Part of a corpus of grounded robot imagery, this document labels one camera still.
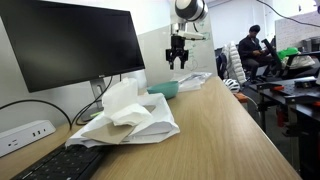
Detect black monitor cable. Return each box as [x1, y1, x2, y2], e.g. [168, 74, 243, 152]
[0, 75, 114, 131]

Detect black computer monitor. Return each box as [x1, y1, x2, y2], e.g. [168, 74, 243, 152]
[0, 0, 145, 92]

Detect white tissue pack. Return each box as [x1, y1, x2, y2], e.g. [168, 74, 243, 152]
[65, 93, 180, 148]

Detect black keyboard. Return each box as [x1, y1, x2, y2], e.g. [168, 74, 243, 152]
[10, 145, 105, 180]

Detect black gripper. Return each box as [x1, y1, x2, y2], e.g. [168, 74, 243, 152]
[166, 36, 188, 70]

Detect seated person in black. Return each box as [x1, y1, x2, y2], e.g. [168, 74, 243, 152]
[238, 25, 274, 83]

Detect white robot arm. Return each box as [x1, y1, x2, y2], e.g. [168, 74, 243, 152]
[165, 0, 208, 70]

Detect silver monitor stand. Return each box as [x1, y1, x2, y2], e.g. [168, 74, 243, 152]
[80, 78, 106, 122]

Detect crumpled white tissue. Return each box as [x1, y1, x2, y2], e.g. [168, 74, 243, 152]
[102, 78, 152, 126]

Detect white bicycle helmet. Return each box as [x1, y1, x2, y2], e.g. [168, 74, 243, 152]
[223, 79, 240, 93]

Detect black optical breadboard table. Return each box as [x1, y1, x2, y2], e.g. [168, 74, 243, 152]
[250, 76, 320, 180]

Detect white power strip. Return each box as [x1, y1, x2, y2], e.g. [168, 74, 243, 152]
[0, 120, 56, 157]

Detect clear plastic bag with cables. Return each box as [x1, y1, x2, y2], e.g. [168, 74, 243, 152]
[172, 72, 211, 92]

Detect green sticky note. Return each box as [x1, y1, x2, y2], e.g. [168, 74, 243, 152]
[90, 111, 102, 118]

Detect teal bowl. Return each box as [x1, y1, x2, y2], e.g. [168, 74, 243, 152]
[147, 81, 179, 99]

